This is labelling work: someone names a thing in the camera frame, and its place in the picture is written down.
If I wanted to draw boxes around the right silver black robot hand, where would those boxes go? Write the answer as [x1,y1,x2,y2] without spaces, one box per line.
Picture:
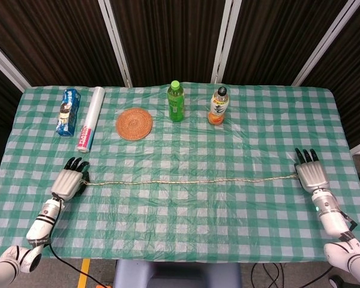
[293,147,331,194]

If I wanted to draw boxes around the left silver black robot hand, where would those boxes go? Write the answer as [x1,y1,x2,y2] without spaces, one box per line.
[50,156,91,202]

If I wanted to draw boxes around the beige braided rope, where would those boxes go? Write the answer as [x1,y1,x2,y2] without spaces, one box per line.
[83,173,301,186]

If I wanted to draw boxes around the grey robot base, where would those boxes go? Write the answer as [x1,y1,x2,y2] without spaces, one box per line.
[112,259,242,288]

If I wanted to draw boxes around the plastic wrap roll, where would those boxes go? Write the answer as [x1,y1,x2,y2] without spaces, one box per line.
[77,86,105,153]

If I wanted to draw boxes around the blue cookie box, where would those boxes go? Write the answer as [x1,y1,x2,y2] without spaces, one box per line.
[54,88,82,137]

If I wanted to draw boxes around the round woven rattan coaster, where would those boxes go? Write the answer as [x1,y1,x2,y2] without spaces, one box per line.
[116,109,154,140]

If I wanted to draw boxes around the yellow floor tape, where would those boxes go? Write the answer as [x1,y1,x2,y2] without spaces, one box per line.
[77,258,91,288]

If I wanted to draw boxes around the black caster wheel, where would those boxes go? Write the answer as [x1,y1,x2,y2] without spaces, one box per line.
[329,274,344,288]

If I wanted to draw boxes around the orange drink bottle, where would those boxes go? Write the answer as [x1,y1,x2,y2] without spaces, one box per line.
[208,86,230,125]

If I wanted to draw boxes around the green checkered tablecloth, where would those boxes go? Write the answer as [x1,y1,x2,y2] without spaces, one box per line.
[0,81,360,263]

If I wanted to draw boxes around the green tea bottle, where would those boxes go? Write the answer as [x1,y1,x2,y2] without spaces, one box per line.
[166,80,185,122]

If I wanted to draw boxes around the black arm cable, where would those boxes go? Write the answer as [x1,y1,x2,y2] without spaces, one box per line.
[47,239,109,288]

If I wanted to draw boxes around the black floor cables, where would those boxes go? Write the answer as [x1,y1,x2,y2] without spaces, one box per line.
[251,262,331,288]

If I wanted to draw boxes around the white partition frame post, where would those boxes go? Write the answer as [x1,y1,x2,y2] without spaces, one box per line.
[290,0,357,87]
[211,0,243,84]
[97,0,133,88]
[0,35,26,92]

